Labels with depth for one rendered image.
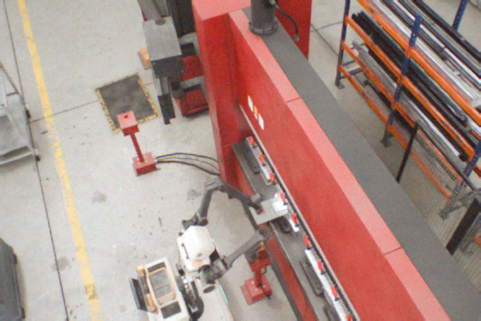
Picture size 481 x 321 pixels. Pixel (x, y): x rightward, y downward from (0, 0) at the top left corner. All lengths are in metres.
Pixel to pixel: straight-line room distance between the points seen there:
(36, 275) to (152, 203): 1.32
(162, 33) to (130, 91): 2.54
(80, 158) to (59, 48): 2.11
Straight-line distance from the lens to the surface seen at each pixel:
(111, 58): 7.05
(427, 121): 5.05
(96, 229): 5.32
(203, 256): 3.46
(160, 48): 3.88
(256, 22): 3.29
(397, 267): 2.33
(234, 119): 4.26
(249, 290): 4.59
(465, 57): 4.67
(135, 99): 6.34
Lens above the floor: 4.36
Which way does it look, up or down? 53 degrees down
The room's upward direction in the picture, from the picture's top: 5 degrees counter-clockwise
